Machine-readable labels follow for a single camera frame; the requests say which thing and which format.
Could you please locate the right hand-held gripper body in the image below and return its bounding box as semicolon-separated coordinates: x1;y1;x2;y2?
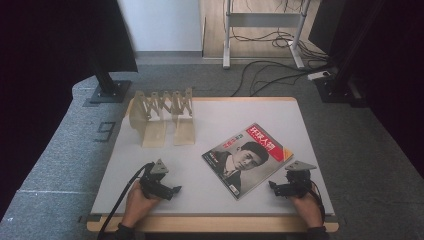
282;160;318;198

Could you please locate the bundle of black floor cables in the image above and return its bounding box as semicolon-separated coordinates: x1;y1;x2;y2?
229;29;338;98

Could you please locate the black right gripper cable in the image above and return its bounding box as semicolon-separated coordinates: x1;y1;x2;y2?
309;179;327;225

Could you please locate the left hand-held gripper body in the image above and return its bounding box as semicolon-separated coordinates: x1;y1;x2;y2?
138;158;175;201

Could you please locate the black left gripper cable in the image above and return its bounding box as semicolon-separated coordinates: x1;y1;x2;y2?
96;162;155;240

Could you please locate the white power strip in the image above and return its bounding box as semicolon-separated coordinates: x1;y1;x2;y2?
306;70;332;81

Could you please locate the black stand with base plate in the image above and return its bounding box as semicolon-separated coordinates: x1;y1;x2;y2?
313;0;369;108
89;56;133;105

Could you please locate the white metal desk frame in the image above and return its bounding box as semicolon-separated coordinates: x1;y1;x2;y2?
222;0;313;70

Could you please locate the black curtain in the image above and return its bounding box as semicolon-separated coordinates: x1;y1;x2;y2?
0;0;139;221
308;0;424;179

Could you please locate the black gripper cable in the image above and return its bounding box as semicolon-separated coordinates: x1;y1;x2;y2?
96;162;155;240
309;179;327;225

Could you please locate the magazine with portrait cover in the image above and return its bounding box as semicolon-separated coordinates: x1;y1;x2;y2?
201;122;295;201

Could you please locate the wooden expandable book rack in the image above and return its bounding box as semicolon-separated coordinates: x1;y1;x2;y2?
127;87;197;149

